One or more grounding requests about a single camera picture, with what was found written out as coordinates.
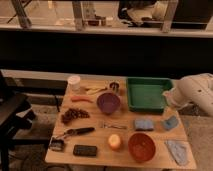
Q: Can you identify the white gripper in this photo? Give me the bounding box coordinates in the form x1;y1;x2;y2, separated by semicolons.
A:
163;91;176;106

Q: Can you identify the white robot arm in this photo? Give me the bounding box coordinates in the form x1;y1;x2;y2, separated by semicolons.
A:
162;73;213;116

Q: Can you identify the blue toy object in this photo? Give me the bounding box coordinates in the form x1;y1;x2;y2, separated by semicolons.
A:
162;116;179;131

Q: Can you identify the green plastic tray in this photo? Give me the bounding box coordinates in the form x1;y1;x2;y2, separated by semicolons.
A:
126;77;173;113

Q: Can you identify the blue sponge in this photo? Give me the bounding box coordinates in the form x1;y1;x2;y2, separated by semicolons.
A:
134;119;154;131

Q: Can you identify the blue grey cloth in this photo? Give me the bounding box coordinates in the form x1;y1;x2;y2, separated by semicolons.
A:
165;140;188;166

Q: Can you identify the orange bowl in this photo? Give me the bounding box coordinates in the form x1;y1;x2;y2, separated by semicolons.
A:
128;133;156;163

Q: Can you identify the purple bowl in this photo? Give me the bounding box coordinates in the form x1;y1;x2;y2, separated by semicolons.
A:
96;93;121;114

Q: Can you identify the yellow red apple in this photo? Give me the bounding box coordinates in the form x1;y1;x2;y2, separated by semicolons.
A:
108;134;122;150

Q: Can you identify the metal fork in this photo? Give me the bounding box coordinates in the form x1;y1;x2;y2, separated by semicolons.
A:
100;123;127;129

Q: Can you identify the white plastic cup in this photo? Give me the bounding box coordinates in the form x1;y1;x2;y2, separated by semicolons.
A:
68;75;81;91

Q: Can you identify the bunch of dark grapes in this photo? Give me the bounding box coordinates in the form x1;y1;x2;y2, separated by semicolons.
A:
61;108;90;124

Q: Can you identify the black rectangular block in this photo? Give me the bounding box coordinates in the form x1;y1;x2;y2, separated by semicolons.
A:
73;145;97;157

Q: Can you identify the small black brush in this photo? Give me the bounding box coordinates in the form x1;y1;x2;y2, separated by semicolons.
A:
49;138;65;152

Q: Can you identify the black chair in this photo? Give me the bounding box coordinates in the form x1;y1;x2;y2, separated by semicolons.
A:
0;71;36;171

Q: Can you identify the black handled kitchen tool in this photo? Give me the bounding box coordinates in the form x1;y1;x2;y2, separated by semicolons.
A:
56;127;95;138

